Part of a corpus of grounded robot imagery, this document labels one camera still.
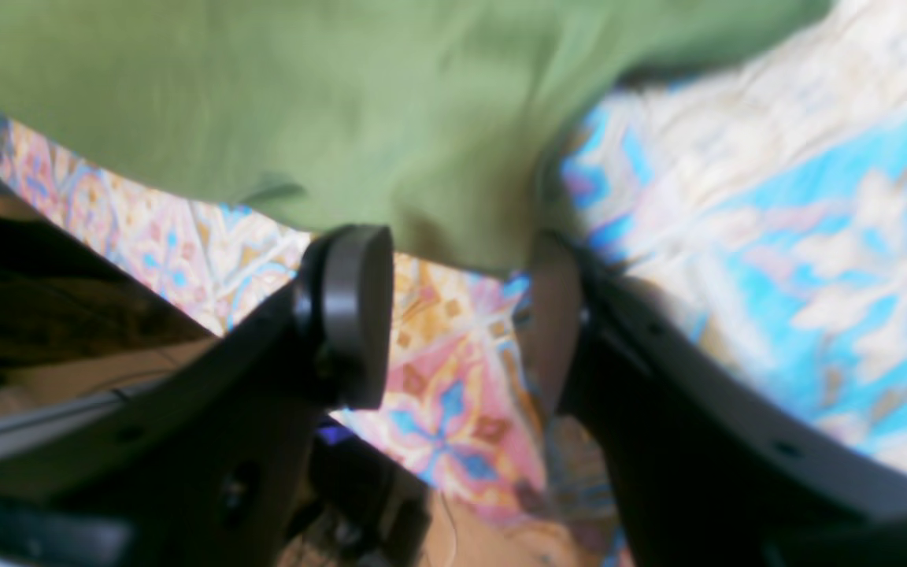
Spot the olive green t-shirt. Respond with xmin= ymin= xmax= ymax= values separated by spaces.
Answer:
xmin=0 ymin=1 xmax=831 ymax=274

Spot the patterned tile tablecloth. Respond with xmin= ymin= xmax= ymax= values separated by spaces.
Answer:
xmin=0 ymin=1 xmax=907 ymax=566

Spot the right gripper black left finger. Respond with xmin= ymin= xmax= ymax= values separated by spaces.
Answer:
xmin=0 ymin=225 xmax=394 ymax=566

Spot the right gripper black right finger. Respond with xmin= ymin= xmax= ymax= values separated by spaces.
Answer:
xmin=528 ymin=233 xmax=907 ymax=566

